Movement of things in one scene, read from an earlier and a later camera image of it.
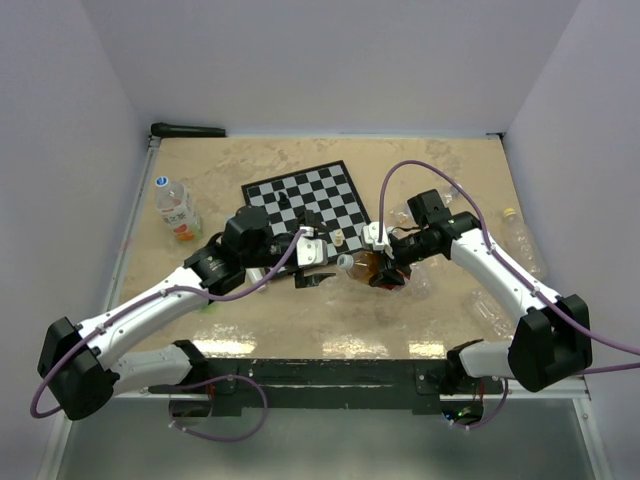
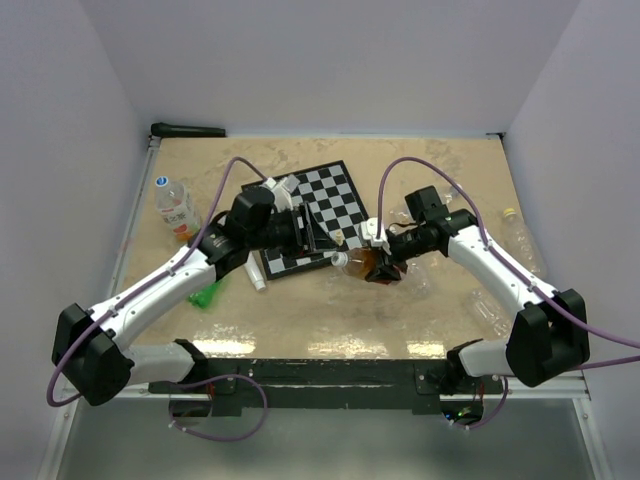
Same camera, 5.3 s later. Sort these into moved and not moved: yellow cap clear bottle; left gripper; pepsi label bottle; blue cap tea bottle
Moved: left gripper
Not moved: pepsi label bottle; blue cap tea bottle; yellow cap clear bottle
